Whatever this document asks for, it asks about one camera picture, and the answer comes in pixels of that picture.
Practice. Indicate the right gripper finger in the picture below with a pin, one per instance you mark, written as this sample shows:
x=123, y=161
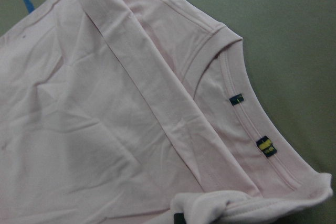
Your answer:
x=179, y=218

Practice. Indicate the pink Snoopy t-shirt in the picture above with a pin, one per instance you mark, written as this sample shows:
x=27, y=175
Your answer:
x=129, y=111

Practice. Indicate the brown table cover mat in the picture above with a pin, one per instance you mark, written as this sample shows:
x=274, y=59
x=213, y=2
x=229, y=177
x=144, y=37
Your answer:
x=289, y=50

